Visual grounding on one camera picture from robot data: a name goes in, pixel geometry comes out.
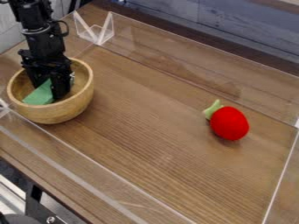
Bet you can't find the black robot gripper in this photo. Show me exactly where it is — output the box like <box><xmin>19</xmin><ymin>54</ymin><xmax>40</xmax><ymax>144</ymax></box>
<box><xmin>19</xmin><ymin>27</ymin><xmax>71</xmax><ymax>100</ymax></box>

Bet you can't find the green rectangular block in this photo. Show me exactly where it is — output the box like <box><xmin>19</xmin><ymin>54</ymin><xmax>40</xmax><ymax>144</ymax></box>
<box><xmin>23</xmin><ymin>80</ymin><xmax>54</xmax><ymax>105</ymax></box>

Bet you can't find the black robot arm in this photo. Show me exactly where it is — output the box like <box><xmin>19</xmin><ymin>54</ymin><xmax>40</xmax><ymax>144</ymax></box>
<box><xmin>0</xmin><ymin>0</ymin><xmax>72</xmax><ymax>100</ymax></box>

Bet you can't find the brown wooden bowl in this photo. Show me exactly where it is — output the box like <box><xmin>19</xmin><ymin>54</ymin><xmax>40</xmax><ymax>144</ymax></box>
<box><xmin>5</xmin><ymin>58</ymin><xmax>95</xmax><ymax>124</ymax></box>

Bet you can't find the red plush strawberry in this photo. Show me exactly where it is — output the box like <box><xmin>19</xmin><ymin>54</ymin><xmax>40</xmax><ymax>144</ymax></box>
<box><xmin>203</xmin><ymin>100</ymin><xmax>250</xmax><ymax>141</ymax></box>

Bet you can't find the clear acrylic table enclosure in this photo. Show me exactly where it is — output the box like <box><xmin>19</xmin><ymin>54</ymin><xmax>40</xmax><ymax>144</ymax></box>
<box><xmin>0</xmin><ymin>8</ymin><xmax>299</xmax><ymax>224</ymax></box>

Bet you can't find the black table leg bracket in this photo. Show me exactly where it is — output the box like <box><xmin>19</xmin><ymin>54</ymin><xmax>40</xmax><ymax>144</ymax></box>
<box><xmin>24</xmin><ymin>184</ymin><xmax>84</xmax><ymax>224</ymax></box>

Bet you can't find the black cable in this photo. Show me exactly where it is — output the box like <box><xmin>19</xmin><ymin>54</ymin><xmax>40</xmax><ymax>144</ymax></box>
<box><xmin>0</xmin><ymin>212</ymin><xmax>24</xmax><ymax>224</ymax></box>

